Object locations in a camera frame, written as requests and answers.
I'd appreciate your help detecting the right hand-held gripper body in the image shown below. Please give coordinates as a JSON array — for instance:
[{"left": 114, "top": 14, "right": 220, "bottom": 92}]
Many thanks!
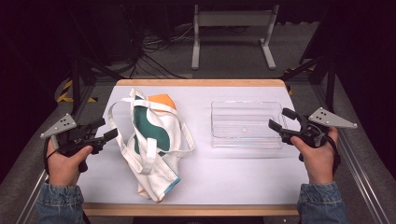
[{"left": 281, "top": 106, "right": 359, "bottom": 148}]

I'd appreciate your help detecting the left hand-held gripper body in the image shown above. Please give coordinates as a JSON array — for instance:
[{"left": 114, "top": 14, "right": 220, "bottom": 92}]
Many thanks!
[{"left": 40, "top": 113, "right": 106, "bottom": 156}]

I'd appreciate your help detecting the clear plastic tray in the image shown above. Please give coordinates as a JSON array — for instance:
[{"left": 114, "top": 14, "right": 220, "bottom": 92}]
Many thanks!
[{"left": 210, "top": 100, "right": 288, "bottom": 149}]

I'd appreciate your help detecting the white green orange tote bag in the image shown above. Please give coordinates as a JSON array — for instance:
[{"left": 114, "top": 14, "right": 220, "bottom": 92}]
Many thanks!
[{"left": 106, "top": 88, "right": 196, "bottom": 203}]

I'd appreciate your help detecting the person's right hand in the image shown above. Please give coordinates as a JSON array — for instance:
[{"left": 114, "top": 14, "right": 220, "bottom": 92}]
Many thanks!
[{"left": 290, "top": 126, "right": 339, "bottom": 185}]

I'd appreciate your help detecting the person's left hand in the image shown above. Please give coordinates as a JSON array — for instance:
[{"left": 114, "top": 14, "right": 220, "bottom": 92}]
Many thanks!
[{"left": 46, "top": 145, "right": 93, "bottom": 188}]

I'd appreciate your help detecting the yellow black hazard tape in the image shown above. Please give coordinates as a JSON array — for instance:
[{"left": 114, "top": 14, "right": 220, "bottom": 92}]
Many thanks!
[{"left": 56, "top": 79, "right": 98, "bottom": 104}]

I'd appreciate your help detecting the black tripod stand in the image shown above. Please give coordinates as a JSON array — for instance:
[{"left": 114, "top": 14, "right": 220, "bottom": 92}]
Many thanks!
[
  {"left": 279, "top": 55, "right": 338, "bottom": 113},
  {"left": 69, "top": 55, "right": 125, "bottom": 114}
]

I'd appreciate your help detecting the white metal stand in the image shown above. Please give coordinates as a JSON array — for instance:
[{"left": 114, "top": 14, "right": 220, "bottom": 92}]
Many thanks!
[{"left": 191, "top": 4, "right": 279, "bottom": 71}]

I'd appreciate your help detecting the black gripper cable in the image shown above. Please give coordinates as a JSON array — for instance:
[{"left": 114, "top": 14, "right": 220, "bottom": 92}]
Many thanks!
[
  {"left": 323, "top": 134, "right": 342, "bottom": 176},
  {"left": 43, "top": 138, "right": 59, "bottom": 175}
]

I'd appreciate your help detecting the aluminium rail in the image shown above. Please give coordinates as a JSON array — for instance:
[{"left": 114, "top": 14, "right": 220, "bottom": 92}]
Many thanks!
[
  {"left": 311, "top": 83, "right": 390, "bottom": 224},
  {"left": 15, "top": 87, "right": 94, "bottom": 224}
]

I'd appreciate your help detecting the bundle of black cables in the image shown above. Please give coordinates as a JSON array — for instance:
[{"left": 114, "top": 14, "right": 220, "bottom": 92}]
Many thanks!
[{"left": 122, "top": 6, "right": 194, "bottom": 79}]

